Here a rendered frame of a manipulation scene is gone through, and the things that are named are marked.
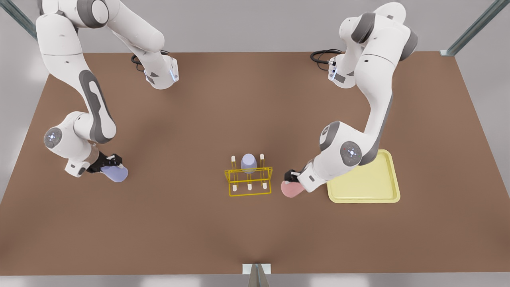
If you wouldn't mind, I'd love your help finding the pink cup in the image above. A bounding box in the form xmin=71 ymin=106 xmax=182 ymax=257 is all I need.
xmin=281 ymin=180 xmax=305 ymax=198

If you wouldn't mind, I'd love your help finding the silver frame post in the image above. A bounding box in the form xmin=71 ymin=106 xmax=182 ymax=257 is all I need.
xmin=0 ymin=0 xmax=38 ymax=40
xmin=439 ymin=0 xmax=510 ymax=57
xmin=242 ymin=263 xmax=271 ymax=287

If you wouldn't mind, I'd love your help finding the lavender blue cup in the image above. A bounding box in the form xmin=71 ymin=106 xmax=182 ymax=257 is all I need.
xmin=241 ymin=153 xmax=257 ymax=174
xmin=100 ymin=165 xmax=129 ymax=183

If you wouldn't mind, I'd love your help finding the black cable loop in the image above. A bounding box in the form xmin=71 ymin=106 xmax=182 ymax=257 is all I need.
xmin=131 ymin=50 xmax=171 ymax=72
xmin=310 ymin=49 xmax=345 ymax=72

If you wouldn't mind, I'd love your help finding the pale yellow tray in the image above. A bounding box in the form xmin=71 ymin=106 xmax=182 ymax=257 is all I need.
xmin=327 ymin=149 xmax=400 ymax=204

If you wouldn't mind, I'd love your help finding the yellow wire cup rack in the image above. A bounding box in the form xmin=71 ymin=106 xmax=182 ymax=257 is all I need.
xmin=224 ymin=153 xmax=273 ymax=197

